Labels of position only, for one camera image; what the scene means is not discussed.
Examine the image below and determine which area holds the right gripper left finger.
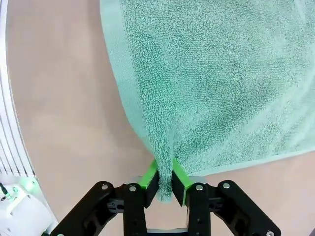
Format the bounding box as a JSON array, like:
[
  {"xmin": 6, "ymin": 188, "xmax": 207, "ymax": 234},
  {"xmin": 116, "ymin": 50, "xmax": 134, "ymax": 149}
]
[{"xmin": 50, "ymin": 158, "xmax": 158, "ymax": 236}]

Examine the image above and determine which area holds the green terry towel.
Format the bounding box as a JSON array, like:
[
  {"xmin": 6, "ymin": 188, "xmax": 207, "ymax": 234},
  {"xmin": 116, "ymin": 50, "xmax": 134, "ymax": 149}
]
[{"xmin": 99, "ymin": 0, "xmax": 315, "ymax": 204}]

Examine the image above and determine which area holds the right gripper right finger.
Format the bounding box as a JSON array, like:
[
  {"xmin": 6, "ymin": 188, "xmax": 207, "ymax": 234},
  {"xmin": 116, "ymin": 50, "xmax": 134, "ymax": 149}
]
[{"xmin": 171, "ymin": 158, "xmax": 282, "ymax": 236}]

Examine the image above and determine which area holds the aluminium profile rail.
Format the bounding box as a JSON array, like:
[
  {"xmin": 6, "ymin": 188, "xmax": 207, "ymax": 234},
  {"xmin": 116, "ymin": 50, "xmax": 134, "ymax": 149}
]
[{"xmin": 0, "ymin": 0, "xmax": 38, "ymax": 180}]

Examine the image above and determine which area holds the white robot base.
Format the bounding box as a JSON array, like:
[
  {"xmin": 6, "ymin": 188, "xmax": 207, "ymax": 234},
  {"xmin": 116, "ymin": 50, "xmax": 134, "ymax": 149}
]
[{"xmin": 0, "ymin": 176, "xmax": 59, "ymax": 236}]

